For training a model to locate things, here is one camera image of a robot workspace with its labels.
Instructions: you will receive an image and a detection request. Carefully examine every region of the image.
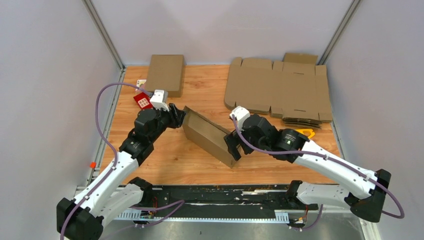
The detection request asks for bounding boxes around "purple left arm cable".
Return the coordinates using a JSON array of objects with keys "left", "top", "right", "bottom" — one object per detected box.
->
[{"left": 59, "top": 82, "right": 185, "bottom": 240}]

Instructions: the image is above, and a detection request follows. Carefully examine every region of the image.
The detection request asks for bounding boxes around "brown cardboard box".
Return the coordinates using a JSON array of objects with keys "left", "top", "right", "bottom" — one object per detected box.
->
[
  {"left": 144, "top": 54, "right": 185, "bottom": 98},
  {"left": 182, "top": 105, "right": 237, "bottom": 169}
]

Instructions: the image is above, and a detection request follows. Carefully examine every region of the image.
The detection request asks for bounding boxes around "red plastic window block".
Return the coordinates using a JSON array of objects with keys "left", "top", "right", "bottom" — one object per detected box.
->
[{"left": 133, "top": 92, "right": 153, "bottom": 110}]

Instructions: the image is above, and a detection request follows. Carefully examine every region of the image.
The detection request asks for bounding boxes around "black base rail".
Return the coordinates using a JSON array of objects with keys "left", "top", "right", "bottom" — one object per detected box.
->
[{"left": 135, "top": 184, "right": 319, "bottom": 219}]

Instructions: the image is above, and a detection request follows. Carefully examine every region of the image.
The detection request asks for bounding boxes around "playing card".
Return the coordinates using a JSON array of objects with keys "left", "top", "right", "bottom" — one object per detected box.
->
[{"left": 135, "top": 79, "right": 147, "bottom": 92}]

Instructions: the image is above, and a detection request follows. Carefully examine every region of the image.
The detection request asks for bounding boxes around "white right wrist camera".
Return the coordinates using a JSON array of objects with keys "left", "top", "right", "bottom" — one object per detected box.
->
[{"left": 229, "top": 106, "right": 251, "bottom": 125}]

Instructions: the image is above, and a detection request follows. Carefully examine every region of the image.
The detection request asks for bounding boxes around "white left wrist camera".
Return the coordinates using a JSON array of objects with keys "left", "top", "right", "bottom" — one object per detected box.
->
[{"left": 149, "top": 89, "right": 170, "bottom": 112}]

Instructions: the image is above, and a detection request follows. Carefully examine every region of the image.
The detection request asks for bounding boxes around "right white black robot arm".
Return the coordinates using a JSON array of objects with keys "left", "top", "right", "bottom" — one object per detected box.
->
[{"left": 224, "top": 113, "right": 392, "bottom": 223}]

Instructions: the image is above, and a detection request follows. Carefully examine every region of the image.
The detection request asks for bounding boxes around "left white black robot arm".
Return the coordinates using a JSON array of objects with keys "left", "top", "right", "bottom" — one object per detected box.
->
[{"left": 56, "top": 103, "right": 187, "bottom": 240}]

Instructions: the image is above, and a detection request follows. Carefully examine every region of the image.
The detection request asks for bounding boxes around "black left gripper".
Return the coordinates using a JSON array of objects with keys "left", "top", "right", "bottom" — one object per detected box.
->
[{"left": 149, "top": 102, "right": 188, "bottom": 143}]

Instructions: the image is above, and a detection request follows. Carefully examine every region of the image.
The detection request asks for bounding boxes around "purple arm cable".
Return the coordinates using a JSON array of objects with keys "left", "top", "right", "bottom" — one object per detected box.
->
[
  {"left": 59, "top": 82, "right": 185, "bottom": 240},
  {"left": 231, "top": 114, "right": 406, "bottom": 232}
]

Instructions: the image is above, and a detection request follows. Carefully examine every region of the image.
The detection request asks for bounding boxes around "closed brown cardboard box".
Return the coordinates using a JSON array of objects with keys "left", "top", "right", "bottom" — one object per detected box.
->
[{"left": 144, "top": 54, "right": 185, "bottom": 98}]

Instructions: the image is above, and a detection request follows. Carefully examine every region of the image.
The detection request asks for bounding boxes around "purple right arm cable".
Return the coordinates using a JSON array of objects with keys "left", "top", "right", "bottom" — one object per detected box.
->
[{"left": 231, "top": 114, "right": 406, "bottom": 232}]

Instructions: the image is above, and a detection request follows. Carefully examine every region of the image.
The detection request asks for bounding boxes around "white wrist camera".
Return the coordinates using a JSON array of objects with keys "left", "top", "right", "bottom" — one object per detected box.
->
[
  {"left": 149, "top": 89, "right": 170, "bottom": 112},
  {"left": 229, "top": 106, "right": 251, "bottom": 125}
]

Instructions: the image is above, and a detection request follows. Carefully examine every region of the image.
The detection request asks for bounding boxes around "yellow plastic triangle block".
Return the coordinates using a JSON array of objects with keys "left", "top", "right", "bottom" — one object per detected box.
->
[{"left": 296, "top": 128, "right": 316, "bottom": 139}]

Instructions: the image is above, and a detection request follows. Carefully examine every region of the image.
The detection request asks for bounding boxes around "stack of flat cardboard sheets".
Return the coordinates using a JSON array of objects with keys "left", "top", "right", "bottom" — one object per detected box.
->
[{"left": 224, "top": 52, "right": 333, "bottom": 125}]

